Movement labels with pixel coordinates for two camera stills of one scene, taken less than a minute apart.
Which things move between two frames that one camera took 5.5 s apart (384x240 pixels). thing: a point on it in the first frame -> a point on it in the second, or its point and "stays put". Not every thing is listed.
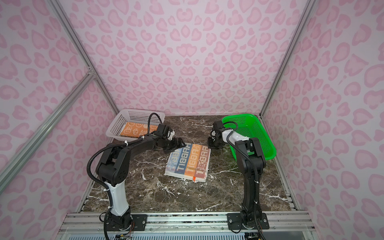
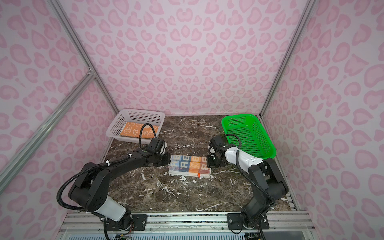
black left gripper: (175, 145) -> (168, 158)
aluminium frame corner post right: (308, 12) stays put
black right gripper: (210, 144) -> (210, 163)
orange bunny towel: (135, 130) stays put
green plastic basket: (250, 125) stays put
